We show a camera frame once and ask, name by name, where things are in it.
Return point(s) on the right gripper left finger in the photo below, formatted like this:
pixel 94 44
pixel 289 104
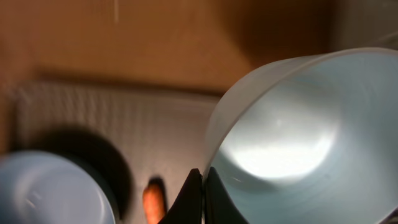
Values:
pixel 187 208

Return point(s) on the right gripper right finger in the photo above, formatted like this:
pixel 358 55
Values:
pixel 219 208

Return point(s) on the light blue bowl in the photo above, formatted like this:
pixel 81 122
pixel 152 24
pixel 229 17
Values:
pixel 310 139

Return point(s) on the orange carrot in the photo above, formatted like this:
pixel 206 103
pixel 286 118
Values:
pixel 154 203

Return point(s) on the brown serving tray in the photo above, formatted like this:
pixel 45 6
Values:
pixel 129 135

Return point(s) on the light blue cup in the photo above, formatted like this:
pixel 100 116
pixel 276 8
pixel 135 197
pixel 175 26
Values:
pixel 41 187

